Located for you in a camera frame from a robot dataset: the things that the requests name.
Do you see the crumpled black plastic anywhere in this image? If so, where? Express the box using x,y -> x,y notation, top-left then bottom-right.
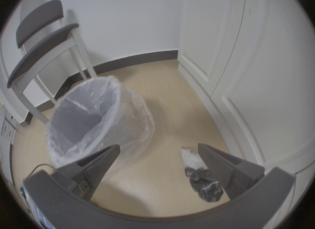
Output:
185,167 -> 224,202

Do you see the black cable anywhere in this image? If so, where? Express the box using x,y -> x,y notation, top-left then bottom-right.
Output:
28,164 -> 57,177

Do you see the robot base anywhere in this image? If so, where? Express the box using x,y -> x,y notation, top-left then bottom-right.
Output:
20,186 -> 56,229

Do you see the clear plastic bag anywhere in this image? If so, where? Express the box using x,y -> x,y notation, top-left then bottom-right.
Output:
44,75 -> 155,169

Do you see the grey trash bin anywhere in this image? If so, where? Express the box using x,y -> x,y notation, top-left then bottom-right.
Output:
48,77 -> 122,160

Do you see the white paper piece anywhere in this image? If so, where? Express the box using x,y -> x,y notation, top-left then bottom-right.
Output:
181,148 -> 205,170

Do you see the white wardrobe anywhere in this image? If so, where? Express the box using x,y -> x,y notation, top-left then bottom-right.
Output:
177,0 -> 315,223

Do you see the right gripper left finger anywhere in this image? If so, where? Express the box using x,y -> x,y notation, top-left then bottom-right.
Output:
56,144 -> 121,197

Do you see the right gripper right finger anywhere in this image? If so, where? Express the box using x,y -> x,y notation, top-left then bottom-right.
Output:
198,143 -> 266,199

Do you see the white chest of drawers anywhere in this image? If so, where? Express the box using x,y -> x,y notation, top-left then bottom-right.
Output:
0,105 -> 19,145

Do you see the grey and white chair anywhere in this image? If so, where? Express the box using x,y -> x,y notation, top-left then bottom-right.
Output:
6,0 -> 98,123

